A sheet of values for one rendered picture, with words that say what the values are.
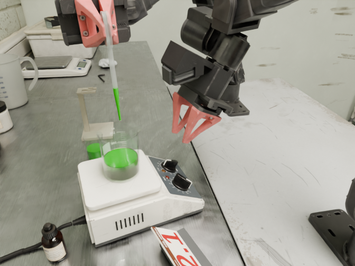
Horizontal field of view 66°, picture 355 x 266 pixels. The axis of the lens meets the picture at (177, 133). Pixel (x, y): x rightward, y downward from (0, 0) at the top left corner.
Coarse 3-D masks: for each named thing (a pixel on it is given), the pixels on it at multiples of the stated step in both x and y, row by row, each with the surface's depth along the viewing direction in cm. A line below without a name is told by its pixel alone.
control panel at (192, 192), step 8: (152, 160) 53; (160, 160) 55; (160, 168) 52; (176, 168) 56; (160, 176) 49; (184, 176) 54; (168, 184) 48; (176, 192) 47; (184, 192) 48; (192, 192) 49
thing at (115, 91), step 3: (114, 90) 39; (117, 90) 39; (114, 93) 39; (117, 93) 39; (114, 96) 40; (117, 96) 39; (117, 99) 40; (117, 102) 40; (117, 105) 40; (117, 108) 41; (120, 117) 42
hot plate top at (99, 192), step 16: (96, 160) 49; (144, 160) 49; (80, 176) 46; (96, 176) 46; (144, 176) 46; (96, 192) 42; (112, 192) 42; (128, 192) 42; (144, 192) 42; (96, 208) 40
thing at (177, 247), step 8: (160, 232) 42; (168, 232) 44; (168, 240) 42; (176, 240) 43; (176, 248) 41; (184, 248) 42; (176, 256) 39; (184, 256) 40; (192, 256) 41; (184, 264) 38; (192, 264) 39
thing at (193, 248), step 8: (176, 232) 46; (184, 232) 46; (160, 240) 40; (184, 240) 45; (192, 240) 45; (192, 248) 43; (168, 256) 41; (200, 256) 42; (200, 264) 41; (208, 264) 41
